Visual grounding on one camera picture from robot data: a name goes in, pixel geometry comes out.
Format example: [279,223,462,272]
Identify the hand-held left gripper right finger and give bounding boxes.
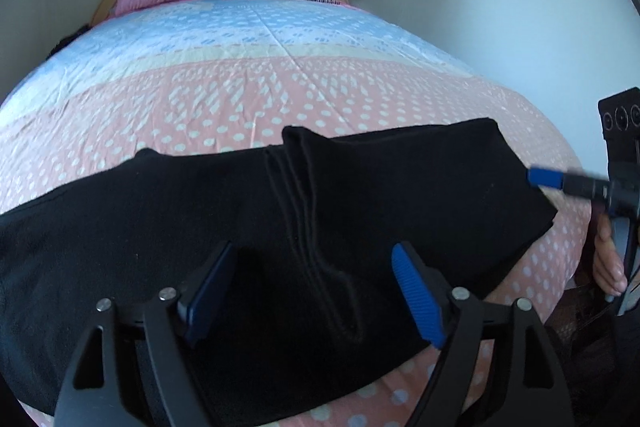
[391,242,576,427]

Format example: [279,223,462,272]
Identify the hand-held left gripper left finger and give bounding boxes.
[54,241,236,427]

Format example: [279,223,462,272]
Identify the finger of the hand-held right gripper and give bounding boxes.
[527,167,613,200]

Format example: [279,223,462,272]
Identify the black pants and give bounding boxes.
[0,118,560,427]

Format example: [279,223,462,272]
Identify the person's right hand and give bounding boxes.
[592,214,630,298]

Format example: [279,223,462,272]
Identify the dark maroon cloth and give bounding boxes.
[545,287,640,427]

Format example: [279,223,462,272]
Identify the bed with polka dot sheet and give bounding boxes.
[0,0,593,427]

